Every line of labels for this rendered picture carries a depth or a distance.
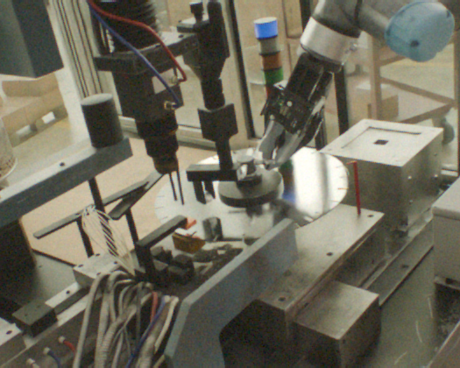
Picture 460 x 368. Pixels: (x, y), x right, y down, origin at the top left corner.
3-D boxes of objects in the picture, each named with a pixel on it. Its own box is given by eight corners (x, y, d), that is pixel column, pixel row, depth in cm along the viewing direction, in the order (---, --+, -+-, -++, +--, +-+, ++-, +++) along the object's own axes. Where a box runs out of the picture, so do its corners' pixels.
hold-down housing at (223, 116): (225, 129, 94) (200, -4, 85) (245, 135, 90) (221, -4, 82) (197, 143, 91) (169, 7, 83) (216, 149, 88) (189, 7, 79)
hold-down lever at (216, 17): (200, 3, 84) (184, 4, 83) (228, -4, 79) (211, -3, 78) (208, 60, 86) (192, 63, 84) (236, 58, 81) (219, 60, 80)
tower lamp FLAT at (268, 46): (266, 47, 125) (265, 32, 123) (285, 48, 122) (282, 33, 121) (253, 53, 122) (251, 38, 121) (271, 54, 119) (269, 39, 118)
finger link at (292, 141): (257, 177, 97) (280, 127, 93) (269, 166, 102) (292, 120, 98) (273, 187, 96) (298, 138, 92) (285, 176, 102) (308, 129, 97)
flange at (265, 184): (211, 181, 107) (208, 169, 105) (272, 166, 108) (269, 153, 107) (226, 209, 97) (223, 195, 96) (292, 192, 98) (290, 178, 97)
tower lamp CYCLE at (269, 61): (269, 62, 126) (267, 48, 125) (286, 63, 123) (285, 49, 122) (256, 69, 123) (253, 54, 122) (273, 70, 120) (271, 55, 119)
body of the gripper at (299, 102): (255, 117, 92) (289, 45, 87) (273, 108, 100) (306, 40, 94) (299, 143, 91) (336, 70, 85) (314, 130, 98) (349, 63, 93)
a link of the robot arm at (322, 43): (319, 14, 93) (366, 38, 91) (306, 41, 95) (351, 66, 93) (305, 17, 86) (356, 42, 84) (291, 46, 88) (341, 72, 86)
